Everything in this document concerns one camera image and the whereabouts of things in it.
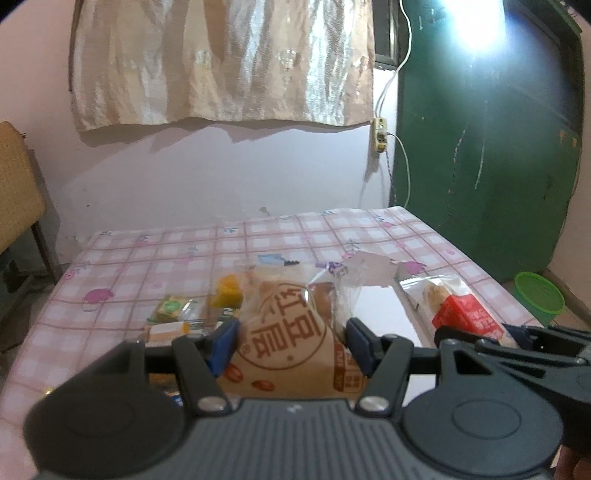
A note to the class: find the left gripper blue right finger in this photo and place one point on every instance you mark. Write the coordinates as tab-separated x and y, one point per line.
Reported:
385	361

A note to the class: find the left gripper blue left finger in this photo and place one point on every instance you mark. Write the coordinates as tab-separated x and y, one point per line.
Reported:
199	362

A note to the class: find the red white snack packet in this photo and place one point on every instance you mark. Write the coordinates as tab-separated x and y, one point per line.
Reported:
448	301

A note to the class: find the red bean bread packet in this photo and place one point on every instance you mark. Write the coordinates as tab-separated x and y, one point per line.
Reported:
289	337

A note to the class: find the person's right hand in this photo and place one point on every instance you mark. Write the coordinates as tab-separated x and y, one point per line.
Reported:
572	465

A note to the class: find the small orange white packet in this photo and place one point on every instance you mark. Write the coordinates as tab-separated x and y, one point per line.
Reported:
165	333

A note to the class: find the small green biscuit packet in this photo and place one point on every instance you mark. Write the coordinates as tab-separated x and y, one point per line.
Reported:
173	309

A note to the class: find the torn cardboard box tray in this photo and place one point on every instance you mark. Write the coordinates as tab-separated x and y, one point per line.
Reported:
371	291

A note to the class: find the yellow cake packet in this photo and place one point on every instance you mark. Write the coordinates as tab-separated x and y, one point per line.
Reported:
227	293

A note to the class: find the green plastic basket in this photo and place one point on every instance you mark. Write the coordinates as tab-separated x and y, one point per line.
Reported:
539	296

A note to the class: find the woven back wooden chair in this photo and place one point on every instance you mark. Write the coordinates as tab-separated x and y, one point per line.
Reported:
22	204

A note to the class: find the green door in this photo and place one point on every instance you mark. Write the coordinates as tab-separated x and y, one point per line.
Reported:
489	127

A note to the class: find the beige shiny curtain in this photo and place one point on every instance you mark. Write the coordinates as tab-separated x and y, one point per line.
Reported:
159	62

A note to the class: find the yellowed wall socket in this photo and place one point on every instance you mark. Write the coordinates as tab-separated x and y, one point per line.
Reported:
380	135

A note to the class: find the dark window frame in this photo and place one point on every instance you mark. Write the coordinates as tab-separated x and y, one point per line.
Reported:
386	21

